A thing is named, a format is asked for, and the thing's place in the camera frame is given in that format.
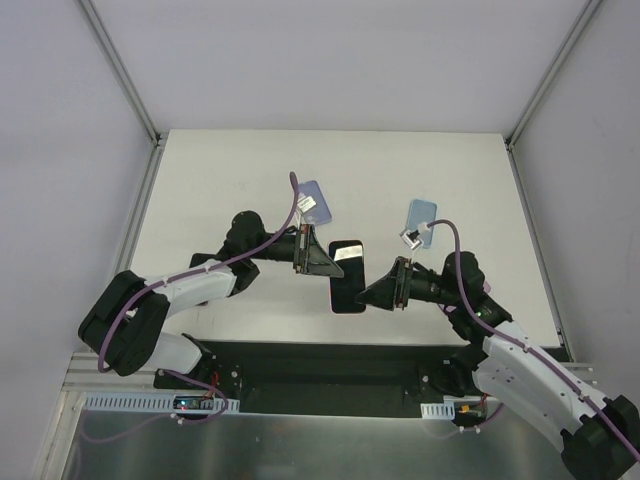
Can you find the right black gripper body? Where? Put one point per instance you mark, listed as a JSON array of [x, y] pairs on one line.
[[401, 285]]

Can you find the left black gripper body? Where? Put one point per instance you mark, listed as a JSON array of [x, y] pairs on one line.
[[304, 250]]

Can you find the lavender phone case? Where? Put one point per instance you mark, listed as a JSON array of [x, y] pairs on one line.
[[321, 214]]

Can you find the black phone pink edge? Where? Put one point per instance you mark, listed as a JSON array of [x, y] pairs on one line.
[[207, 262]]

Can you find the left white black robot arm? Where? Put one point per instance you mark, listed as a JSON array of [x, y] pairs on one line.
[[125, 325]]

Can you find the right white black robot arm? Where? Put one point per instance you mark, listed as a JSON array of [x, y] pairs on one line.
[[597, 436]]

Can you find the light blue phone case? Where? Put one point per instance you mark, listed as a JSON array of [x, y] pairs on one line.
[[420, 211]]

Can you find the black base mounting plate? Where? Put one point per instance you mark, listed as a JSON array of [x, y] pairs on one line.
[[388, 381]]

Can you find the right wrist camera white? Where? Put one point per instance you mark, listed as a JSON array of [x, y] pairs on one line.
[[418, 238]]

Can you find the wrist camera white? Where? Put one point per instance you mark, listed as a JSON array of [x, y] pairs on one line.
[[418, 238], [305, 204]]

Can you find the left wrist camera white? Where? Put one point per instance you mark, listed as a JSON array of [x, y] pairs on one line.
[[305, 204]]

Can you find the right white cable duct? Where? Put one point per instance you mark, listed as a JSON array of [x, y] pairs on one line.
[[438, 411]]

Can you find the white cable duct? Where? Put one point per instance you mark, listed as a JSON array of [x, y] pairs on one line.
[[438, 411], [159, 403]]

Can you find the left aluminium frame post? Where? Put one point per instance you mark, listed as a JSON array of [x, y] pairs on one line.
[[98, 28]]

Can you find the aluminium frame post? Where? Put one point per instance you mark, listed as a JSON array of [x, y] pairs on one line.
[[585, 17], [98, 28]]

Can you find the left white cable duct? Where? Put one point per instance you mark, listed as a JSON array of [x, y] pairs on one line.
[[159, 403]]

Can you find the aluminium front rail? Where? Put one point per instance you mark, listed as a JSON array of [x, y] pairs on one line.
[[82, 375]]

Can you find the right aluminium frame post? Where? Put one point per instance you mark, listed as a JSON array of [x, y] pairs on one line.
[[585, 17]]

